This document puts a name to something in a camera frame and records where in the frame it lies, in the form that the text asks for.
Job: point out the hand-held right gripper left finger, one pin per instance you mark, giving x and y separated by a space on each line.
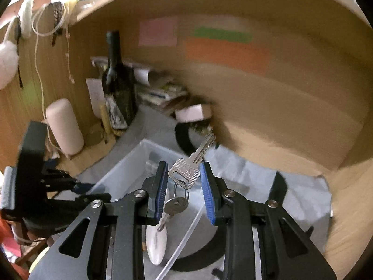
161 192

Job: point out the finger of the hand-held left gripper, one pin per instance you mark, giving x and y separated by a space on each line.
96 199
84 187

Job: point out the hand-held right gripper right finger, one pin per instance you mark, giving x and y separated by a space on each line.
207 192

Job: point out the small round-head key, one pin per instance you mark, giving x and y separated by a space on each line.
174 204

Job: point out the large silver key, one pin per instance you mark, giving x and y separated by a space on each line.
183 172

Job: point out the clear plastic storage box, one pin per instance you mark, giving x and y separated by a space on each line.
128 163

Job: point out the white handheld massager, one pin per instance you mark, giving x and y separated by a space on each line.
156 248

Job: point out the grey cloth mat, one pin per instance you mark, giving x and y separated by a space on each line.
256 175

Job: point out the orange garment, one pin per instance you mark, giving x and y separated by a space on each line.
5 230

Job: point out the pink cylinder speaker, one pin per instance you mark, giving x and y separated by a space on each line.
65 128

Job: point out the pale yellow tube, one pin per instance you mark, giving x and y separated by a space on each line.
105 119

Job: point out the yellow object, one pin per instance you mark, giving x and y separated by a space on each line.
40 255

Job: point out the small white box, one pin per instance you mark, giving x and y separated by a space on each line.
192 113

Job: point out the white paper card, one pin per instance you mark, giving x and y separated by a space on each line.
94 96

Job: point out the stack of books and papers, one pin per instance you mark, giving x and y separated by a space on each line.
163 93

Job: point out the dark wine bottle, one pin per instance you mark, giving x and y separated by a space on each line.
119 93

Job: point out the rolled white paper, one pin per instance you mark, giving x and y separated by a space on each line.
142 75

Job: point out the white fluffy pad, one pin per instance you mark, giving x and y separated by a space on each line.
26 17
7 64

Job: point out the orange sticky note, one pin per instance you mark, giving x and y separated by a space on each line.
227 55

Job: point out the green sticky note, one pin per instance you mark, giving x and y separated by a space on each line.
223 35

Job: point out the pink sticky note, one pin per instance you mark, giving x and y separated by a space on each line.
158 31

